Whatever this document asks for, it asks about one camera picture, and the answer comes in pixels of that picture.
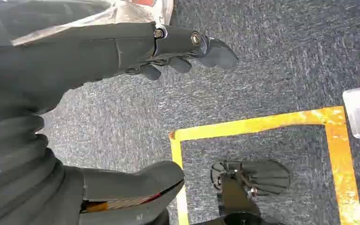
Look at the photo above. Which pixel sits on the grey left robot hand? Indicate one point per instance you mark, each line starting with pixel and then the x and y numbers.
pixel 74 59

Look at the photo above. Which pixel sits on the ribbed grey left robot arm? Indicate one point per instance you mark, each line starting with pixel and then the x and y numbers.
pixel 12 155

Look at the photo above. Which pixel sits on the yellow tape square outline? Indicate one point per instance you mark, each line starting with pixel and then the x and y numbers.
pixel 260 124

